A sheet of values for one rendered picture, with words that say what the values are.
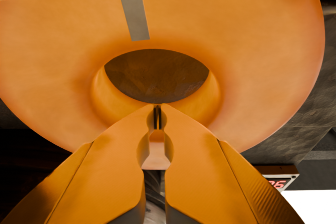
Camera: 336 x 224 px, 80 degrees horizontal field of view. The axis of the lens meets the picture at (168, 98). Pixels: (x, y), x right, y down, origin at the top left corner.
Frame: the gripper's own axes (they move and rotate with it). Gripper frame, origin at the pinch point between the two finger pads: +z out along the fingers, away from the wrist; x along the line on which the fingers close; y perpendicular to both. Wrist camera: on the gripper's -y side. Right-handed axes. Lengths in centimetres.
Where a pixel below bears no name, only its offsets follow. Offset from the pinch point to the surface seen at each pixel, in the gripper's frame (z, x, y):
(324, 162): 527, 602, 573
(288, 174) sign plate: 15.8, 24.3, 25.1
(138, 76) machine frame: 5.5, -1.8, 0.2
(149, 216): 5.3, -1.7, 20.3
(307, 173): 487, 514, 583
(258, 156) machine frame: 16.8, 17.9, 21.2
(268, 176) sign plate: 15.9, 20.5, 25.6
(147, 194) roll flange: 6.9, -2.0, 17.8
